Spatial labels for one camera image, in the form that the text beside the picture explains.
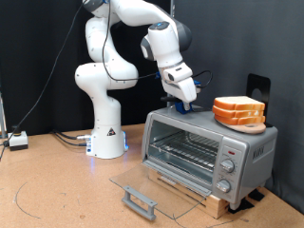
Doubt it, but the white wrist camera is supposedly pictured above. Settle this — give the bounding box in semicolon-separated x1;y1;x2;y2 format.
161;63;194;84

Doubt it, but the black foam pad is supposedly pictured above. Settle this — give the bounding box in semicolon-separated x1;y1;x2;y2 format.
248;189;266;202
228;197;255;215

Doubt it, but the metal frame leg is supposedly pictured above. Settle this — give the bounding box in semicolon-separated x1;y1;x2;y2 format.
0;93;7;140

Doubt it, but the silver toaster oven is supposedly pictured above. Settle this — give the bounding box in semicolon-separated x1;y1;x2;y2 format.
141;105;279;211

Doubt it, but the black cable silver connector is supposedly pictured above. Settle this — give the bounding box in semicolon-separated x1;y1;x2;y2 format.
50;128;93;142

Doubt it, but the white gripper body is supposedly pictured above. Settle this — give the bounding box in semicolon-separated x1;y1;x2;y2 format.
164;77;198;104

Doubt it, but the black camera cable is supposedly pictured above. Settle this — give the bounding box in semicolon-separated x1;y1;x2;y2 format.
101;0;214;89

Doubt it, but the black base cable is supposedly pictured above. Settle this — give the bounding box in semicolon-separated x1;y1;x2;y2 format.
54;132;88;148

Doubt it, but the long black hanging cable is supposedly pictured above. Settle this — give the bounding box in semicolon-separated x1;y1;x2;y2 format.
0;0;86;160

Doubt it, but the wooden block base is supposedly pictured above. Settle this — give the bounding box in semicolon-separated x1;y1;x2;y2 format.
148;167;231;220

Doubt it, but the vertical aluminium pole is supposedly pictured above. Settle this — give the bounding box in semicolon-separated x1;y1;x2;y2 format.
166;0;176;108

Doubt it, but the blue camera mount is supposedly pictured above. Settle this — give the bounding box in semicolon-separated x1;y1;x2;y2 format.
193;79;202;95

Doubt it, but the glass oven door grey handle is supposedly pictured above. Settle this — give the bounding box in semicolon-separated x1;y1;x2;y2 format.
108;160;213;221

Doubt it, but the grey emergency stop box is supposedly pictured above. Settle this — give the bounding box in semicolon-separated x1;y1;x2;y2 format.
8;125;29;152

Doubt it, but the silver oven knob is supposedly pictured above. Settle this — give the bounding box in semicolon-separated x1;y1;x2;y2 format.
220;158;236;174
216;179;232;194

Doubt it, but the white bread slice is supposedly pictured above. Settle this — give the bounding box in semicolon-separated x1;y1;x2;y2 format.
214;95;266;112
212;104;266;119
214;113;266;125

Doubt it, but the blue spatula grip block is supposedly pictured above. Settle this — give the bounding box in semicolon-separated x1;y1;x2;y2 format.
175;100;194;114

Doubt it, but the black metal bookend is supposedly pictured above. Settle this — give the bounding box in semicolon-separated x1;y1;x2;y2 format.
246;73;272;128

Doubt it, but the wire oven rack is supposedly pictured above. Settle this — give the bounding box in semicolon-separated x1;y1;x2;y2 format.
148;130;220;172

